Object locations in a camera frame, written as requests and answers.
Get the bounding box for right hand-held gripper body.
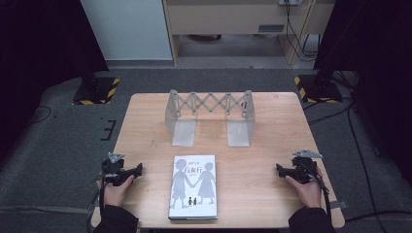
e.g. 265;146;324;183
291;149;325;185

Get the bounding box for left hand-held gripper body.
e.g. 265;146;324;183
101;151;131;187

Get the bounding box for white book with grey silhouettes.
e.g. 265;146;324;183
167;154;219;221

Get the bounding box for expandable metal book rack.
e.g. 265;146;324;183
164;89;257;149

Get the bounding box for person's right hand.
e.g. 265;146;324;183
285;166;324;210

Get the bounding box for person's left hand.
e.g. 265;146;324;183
96;174;135;209

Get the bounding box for grey tape piece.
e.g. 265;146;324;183
329;200;349;210
86;201;100;216

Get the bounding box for black stand with striped base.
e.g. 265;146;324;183
71;61;121;106
292;61;344;105

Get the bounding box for black curtain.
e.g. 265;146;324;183
312;0;412;187
0;0;110;163

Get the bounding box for white panel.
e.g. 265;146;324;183
79;0;174;62

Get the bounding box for light wooden desk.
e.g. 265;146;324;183
161;0;336;66

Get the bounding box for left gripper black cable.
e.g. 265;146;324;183
85;176;108;233

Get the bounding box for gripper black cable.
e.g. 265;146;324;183
299;160;333;224
85;176;108;233

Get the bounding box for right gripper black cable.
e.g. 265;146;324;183
299;160;333;224

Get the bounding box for long black floor cable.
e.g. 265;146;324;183
343;106;412;233

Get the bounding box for thin looped floor cable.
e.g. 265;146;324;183
26;105;53;126

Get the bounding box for hanging black cables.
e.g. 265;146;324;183
284;0;321;63

